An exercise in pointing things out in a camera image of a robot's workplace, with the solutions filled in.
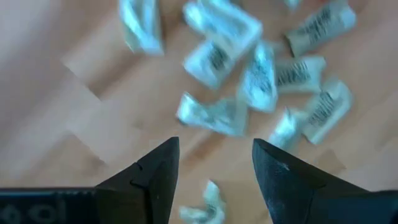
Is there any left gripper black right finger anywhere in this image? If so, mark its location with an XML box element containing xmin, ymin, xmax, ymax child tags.
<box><xmin>251</xmin><ymin>138</ymin><xmax>374</xmax><ymax>224</ymax></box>

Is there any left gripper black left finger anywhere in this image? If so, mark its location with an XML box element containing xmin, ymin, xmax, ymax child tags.
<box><xmin>95</xmin><ymin>136</ymin><xmax>181</xmax><ymax>224</ymax></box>

